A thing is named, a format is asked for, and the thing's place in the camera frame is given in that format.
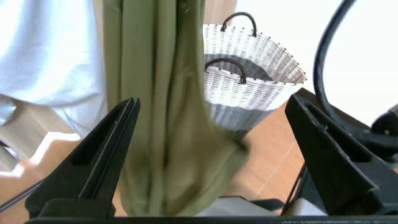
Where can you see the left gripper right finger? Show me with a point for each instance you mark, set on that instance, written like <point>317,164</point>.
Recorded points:
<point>351,177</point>

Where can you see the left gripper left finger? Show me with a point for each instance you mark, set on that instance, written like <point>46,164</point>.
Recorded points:
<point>90,168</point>

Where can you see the green garment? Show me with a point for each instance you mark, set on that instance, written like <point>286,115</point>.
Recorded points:
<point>161,93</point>

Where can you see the pale grey shorts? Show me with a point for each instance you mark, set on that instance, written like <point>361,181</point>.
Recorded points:
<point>46,56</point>

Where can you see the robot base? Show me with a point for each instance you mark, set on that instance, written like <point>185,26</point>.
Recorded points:
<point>236,207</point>

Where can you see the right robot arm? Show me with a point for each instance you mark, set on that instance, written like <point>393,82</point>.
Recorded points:
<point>387,121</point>

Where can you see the white laundry basket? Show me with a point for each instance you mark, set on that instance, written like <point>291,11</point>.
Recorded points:
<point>248,93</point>

